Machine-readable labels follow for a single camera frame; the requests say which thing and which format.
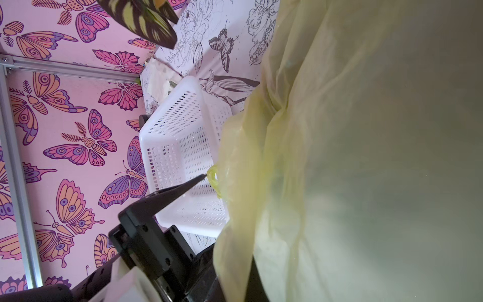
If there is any beige cloth pad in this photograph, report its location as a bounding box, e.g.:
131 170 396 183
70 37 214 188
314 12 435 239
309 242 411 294
140 57 183 115

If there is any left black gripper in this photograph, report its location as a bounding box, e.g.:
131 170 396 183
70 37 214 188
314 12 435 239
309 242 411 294
72 174 225 301

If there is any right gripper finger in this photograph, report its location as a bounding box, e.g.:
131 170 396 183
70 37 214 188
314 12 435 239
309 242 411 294
245 258 269 302

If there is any potted plant with yellow-green leaves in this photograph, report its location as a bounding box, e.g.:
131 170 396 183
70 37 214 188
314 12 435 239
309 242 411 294
97 0 179 49

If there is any small black round jar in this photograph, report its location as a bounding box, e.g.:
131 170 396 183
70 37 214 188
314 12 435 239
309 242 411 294
138 114 151 129

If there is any white perforated plastic basket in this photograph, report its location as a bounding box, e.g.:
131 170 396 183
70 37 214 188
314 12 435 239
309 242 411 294
140 76 232 237

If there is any yellow-green plastic bag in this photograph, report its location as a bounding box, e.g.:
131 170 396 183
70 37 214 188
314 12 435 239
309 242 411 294
214 1 482 301

